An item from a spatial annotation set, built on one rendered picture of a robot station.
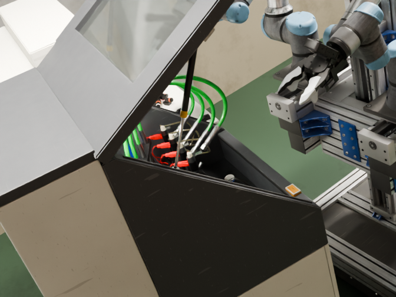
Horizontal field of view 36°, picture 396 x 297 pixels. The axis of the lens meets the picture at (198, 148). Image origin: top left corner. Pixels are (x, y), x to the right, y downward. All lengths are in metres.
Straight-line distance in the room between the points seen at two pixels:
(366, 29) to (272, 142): 2.36
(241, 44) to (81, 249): 3.22
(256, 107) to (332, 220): 1.62
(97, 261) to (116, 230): 0.10
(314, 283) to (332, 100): 0.76
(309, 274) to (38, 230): 0.96
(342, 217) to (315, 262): 0.97
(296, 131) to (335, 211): 0.66
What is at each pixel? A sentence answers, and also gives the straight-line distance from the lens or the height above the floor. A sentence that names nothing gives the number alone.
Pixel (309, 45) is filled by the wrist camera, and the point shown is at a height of 1.53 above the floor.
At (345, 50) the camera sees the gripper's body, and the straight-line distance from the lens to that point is 1.72.
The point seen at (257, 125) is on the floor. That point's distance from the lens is 4.25.
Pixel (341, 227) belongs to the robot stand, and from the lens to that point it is 3.00.
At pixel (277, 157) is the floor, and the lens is 3.90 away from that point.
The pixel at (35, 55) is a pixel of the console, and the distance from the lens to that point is 2.16.
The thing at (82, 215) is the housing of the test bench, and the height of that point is 1.34.
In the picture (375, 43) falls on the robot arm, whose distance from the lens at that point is 1.80.
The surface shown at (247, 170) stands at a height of 0.88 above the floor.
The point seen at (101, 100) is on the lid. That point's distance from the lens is 1.66.
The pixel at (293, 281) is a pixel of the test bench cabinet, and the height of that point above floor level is 0.72.
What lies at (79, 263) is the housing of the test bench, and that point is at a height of 1.21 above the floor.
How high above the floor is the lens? 2.24
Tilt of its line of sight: 32 degrees down
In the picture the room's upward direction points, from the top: 18 degrees counter-clockwise
